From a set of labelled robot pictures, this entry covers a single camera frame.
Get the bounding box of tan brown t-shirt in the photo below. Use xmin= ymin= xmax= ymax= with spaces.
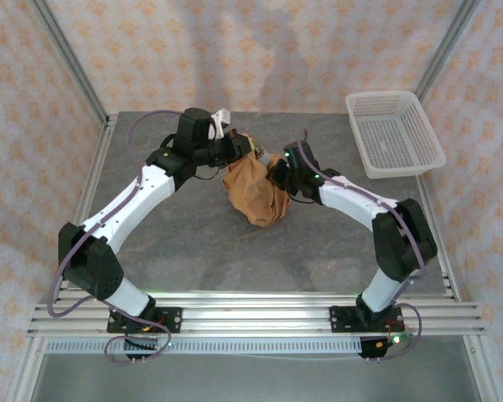
xmin=221 ymin=133 xmax=293 ymax=229

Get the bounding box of white perforated plastic basket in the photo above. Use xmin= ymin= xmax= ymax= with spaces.
xmin=345 ymin=90 xmax=448 ymax=180

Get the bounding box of grey metal lower panel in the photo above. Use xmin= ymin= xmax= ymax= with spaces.
xmin=37 ymin=353 xmax=483 ymax=402

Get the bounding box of aluminium table side rail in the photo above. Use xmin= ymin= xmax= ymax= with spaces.
xmin=414 ymin=173 xmax=462 ymax=302
xmin=49 ymin=112 xmax=119 ymax=302

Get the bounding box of aluminium frame post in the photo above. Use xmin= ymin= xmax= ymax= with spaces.
xmin=414 ymin=0 xmax=483 ymax=100
xmin=27 ymin=0 xmax=110 ymax=126

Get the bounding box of aluminium mounting rail beam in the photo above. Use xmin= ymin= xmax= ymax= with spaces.
xmin=27 ymin=292 xmax=485 ymax=336

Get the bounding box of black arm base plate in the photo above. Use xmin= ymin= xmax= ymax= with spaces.
xmin=106 ymin=307 xmax=184 ymax=335
xmin=329 ymin=305 xmax=405 ymax=335

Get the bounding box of slotted grey cable duct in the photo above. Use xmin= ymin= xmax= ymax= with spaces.
xmin=44 ymin=338 xmax=364 ymax=356

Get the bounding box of small electronics board with wires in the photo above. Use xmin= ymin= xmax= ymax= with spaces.
xmin=371 ymin=333 xmax=414 ymax=353

